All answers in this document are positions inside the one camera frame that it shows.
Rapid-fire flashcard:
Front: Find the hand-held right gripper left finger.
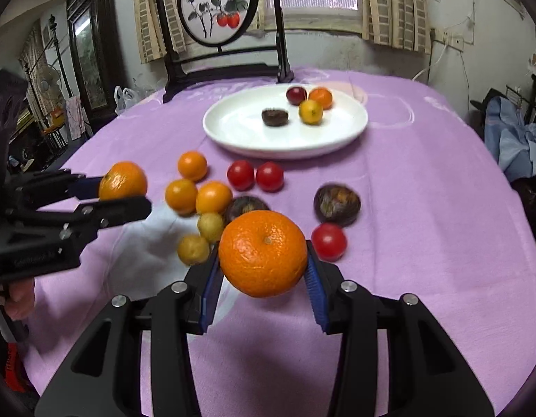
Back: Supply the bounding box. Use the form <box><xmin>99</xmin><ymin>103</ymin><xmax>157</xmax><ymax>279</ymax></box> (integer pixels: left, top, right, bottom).
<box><xmin>34</xmin><ymin>247</ymin><xmax>225</xmax><ymax>417</ymax></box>

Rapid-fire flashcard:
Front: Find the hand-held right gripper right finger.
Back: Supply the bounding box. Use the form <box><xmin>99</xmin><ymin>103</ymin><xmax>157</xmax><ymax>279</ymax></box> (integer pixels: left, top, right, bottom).
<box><xmin>305</xmin><ymin>239</ymin><xmax>496</xmax><ymax>417</ymax></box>

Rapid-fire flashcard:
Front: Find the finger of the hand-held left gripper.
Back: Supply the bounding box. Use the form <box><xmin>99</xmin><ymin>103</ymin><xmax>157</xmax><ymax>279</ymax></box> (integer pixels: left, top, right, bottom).
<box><xmin>11</xmin><ymin>169</ymin><xmax>105</xmax><ymax>212</ymax></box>
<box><xmin>37</xmin><ymin>195</ymin><xmax>152</xmax><ymax>249</ymax></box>

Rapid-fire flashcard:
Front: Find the medium orange mandarin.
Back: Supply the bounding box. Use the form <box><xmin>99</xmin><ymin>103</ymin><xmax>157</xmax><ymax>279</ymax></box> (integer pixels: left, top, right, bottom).
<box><xmin>98</xmin><ymin>161</ymin><xmax>148</xmax><ymax>201</ymax></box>

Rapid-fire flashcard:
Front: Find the large orange mandarin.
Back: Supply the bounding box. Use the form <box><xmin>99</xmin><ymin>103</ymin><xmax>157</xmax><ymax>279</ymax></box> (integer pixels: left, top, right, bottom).
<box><xmin>218</xmin><ymin>210</ymin><xmax>308</xmax><ymax>299</ymax></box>

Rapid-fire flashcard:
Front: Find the white round plate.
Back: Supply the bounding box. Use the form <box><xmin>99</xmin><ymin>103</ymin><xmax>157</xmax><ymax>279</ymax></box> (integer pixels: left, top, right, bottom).
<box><xmin>202</xmin><ymin>84</ymin><xmax>369</xmax><ymax>160</ymax></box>

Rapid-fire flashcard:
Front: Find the person's left hand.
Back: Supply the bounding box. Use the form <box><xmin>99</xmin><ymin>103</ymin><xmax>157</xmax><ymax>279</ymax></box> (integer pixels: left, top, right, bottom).
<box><xmin>0</xmin><ymin>277</ymin><xmax>36</xmax><ymax>320</ymax></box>

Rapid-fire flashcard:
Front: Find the small yellow kumquat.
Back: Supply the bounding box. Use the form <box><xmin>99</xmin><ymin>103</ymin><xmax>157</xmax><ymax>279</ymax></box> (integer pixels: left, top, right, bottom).
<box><xmin>197</xmin><ymin>212</ymin><xmax>225</xmax><ymax>244</ymax></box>
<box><xmin>177</xmin><ymin>234</ymin><xmax>211</xmax><ymax>266</ymax></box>
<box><xmin>298</xmin><ymin>99</ymin><xmax>324</xmax><ymax>126</ymax></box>

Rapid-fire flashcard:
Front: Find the small orange kumquat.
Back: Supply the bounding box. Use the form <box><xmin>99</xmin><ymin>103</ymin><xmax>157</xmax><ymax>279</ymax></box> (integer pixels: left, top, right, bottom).
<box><xmin>178</xmin><ymin>150</ymin><xmax>208</xmax><ymax>182</ymax></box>
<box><xmin>308</xmin><ymin>88</ymin><xmax>333</xmax><ymax>109</ymax></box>
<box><xmin>165</xmin><ymin>178</ymin><xmax>199</xmax><ymax>215</ymax></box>
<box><xmin>195</xmin><ymin>181</ymin><xmax>234</xmax><ymax>215</ymax></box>

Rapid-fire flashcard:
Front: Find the pink hanging cloth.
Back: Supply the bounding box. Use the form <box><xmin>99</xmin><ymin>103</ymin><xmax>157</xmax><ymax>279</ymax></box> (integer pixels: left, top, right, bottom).
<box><xmin>65</xmin><ymin>96</ymin><xmax>87</xmax><ymax>140</ymax></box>

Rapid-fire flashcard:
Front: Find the dark brown water chestnut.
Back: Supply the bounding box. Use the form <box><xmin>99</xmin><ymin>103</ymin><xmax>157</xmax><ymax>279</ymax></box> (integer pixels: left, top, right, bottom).
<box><xmin>262</xmin><ymin>108</ymin><xmax>290</xmax><ymax>128</ymax></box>
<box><xmin>313</xmin><ymin>183</ymin><xmax>362</xmax><ymax>228</ymax></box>
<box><xmin>224</xmin><ymin>195</ymin><xmax>271</xmax><ymax>226</ymax></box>

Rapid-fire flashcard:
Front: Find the white plastic bag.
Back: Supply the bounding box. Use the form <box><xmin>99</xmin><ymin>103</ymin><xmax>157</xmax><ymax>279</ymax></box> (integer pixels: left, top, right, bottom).
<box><xmin>114</xmin><ymin>85</ymin><xmax>156</xmax><ymax>116</ymax></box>

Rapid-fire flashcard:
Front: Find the white standing fan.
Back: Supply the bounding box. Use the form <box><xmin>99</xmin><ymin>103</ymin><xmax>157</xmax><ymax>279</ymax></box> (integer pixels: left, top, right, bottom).
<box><xmin>37</xmin><ymin>66</ymin><xmax>71</xmax><ymax>140</ymax></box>

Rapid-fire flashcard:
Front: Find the red orange bag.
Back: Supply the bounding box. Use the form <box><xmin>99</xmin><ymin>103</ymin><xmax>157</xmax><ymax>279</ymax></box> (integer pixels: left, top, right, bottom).
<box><xmin>2</xmin><ymin>342</ymin><xmax>35</xmax><ymax>397</ymax></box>

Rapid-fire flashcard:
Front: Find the purple tablecloth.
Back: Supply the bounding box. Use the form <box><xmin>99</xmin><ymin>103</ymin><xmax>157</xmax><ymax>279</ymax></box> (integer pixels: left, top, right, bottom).
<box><xmin>22</xmin><ymin>68</ymin><xmax>536</xmax><ymax>417</ymax></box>

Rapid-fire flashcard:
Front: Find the dark wood framed picture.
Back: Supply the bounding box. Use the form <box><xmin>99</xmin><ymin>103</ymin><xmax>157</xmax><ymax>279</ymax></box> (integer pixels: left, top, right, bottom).
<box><xmin>65</xmin><ymin>0</ymin><xmax>130</xmax><ymax>116</ymax></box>

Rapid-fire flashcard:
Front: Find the beige patterned curtain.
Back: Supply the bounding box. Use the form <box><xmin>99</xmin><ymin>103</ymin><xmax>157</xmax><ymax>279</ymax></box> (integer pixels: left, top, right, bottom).
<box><xmin>132</xmin><ymin>0</ymin><xmax>187</xmax><ymax>64</ymax></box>
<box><xmin>360</xmin><ymin>0</ymin><xmax>432</xmax><ymax>54</ymax></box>

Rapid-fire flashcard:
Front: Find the round painted table screen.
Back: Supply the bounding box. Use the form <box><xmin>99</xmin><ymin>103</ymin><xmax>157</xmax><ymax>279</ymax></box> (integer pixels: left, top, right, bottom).
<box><xmin>152</xmin><ymin>0</ymin><xmax>295</xmax><ymax>104</ymax></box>

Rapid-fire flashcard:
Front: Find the blue clothing pile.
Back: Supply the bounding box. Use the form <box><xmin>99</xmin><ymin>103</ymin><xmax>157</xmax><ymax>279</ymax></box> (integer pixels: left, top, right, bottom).
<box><xmin>485</xmin><ymin>96</ymin><xmax>536</xmax><ymax>180</ymax></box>

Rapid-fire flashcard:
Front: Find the white power cable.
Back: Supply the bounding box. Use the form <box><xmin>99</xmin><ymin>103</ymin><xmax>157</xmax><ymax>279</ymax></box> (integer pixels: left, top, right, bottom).
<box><xmin>412</xmin><ymin>39</ymin><xmax>452</xmax><ymax>84</ymax></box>

